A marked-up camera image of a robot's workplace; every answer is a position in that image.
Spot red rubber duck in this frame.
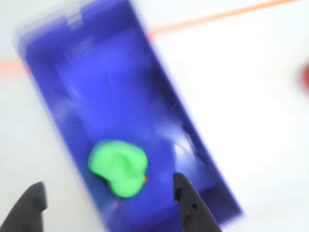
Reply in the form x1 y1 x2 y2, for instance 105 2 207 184
300 64 309 91

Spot blue plastic box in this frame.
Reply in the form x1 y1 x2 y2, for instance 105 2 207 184
14 0 244 232

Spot green rubber duck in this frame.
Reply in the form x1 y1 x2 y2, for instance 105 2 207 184
87 140 149 199

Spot orange tape strip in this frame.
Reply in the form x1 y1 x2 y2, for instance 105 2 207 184
0 0 301 74

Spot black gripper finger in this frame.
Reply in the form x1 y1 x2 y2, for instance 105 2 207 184
172 173 223 232
0 181 48 232

